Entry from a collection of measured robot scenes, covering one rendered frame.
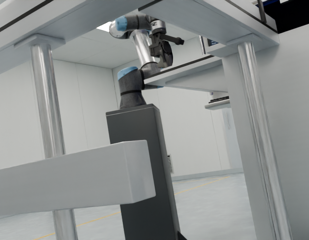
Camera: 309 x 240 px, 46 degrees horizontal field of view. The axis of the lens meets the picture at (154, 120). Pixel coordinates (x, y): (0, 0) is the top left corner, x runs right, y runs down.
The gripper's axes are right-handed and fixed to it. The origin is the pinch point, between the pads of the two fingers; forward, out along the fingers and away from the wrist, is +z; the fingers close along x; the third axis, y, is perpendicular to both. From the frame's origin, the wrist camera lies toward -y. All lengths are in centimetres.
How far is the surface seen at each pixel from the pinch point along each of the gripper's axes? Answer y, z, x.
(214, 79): -22.9, 11.4, 2.7
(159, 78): -0.6, 5.3, 11.1
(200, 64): -21.7, 5.2, 11.1
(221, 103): 6, 13, -64
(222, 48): -37.8, 5.8, 24.5
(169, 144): 357, 9, -544
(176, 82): -3.8, 7.2, 2.6
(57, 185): -21, 43, 93
